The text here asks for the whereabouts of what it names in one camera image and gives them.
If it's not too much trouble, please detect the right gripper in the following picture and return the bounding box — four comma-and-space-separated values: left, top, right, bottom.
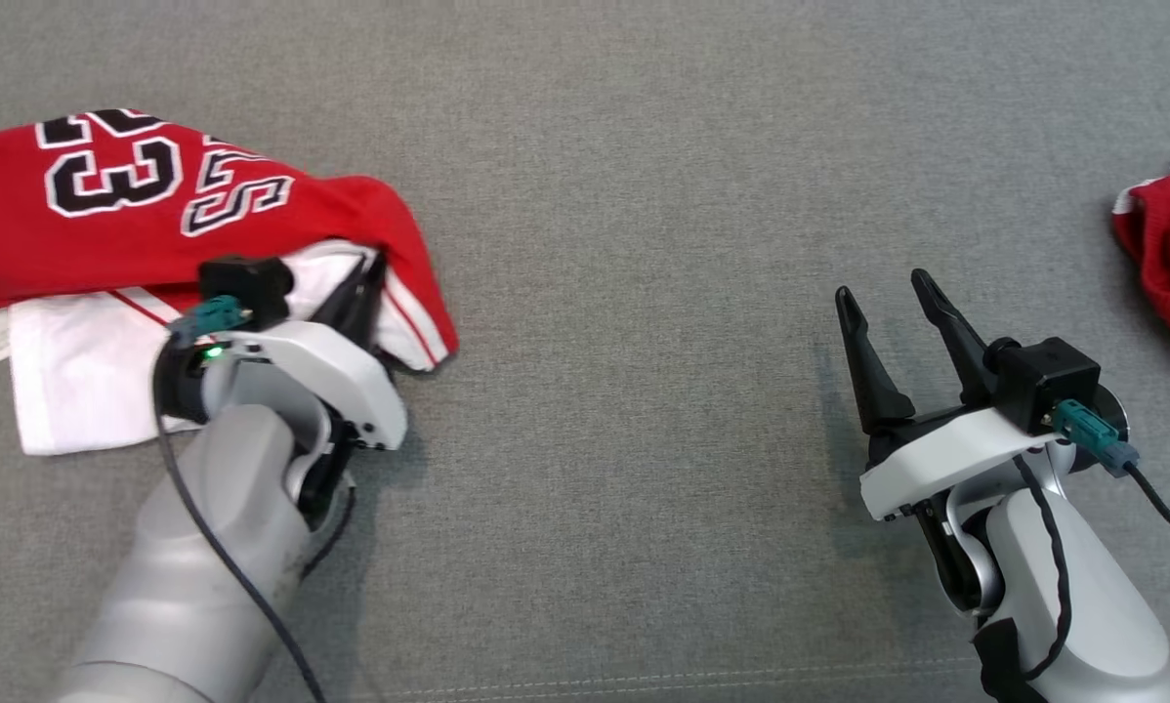
834, 269, 1065, 611

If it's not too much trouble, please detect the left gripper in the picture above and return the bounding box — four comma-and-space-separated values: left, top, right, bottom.
153, 252, 408, 518

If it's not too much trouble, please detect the red basketball jersey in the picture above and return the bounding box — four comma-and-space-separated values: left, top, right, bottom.
0, 107, 461, 377

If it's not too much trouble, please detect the white cloth garment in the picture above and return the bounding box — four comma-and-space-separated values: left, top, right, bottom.
0, 242, 381, 457

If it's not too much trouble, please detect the grey fabric sofa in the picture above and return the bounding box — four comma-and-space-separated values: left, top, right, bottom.
0, 0, 1170, 703

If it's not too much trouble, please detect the teal left cable connector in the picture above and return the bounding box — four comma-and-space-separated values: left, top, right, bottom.
167, 296, 252, 350

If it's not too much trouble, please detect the teal cable connector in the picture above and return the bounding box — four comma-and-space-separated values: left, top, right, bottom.
1052, 398, 1141, 477
167, 296, 252, 350

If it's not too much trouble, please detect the teal right cable connector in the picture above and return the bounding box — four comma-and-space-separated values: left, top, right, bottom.
1052, 398, 1141, 477

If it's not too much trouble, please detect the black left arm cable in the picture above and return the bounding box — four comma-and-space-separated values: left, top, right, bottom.
153, 327, 327, 703

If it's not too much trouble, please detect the black right arm strap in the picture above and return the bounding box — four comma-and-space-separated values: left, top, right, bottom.
971, 615, 1050, 703

